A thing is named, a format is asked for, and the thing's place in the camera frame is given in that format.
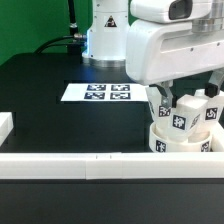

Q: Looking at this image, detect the white sheet with tags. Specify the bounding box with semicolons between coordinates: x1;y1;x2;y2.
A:
61;83;147;102

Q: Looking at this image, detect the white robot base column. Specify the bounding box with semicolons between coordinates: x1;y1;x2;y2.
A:
82;0;130;68

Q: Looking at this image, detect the white right fence bar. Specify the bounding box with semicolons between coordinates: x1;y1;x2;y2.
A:
211;122;224;152

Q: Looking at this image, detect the black cable at base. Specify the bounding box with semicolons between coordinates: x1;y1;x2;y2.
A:
34;33;88;54

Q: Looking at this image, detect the white front fence bar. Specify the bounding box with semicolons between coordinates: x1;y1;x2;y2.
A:
0;152;224;180

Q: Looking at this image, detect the white round stool seat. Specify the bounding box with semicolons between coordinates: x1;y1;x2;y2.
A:
149;124;212;153

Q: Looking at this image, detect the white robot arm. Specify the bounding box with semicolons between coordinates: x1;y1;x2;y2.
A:
126;0;224;107

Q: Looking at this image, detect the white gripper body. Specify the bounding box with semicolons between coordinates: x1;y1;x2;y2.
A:
126;20;224;85

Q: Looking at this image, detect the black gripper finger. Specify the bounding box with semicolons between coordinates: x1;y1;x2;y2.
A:
205;68;224;98
157;81;177;108

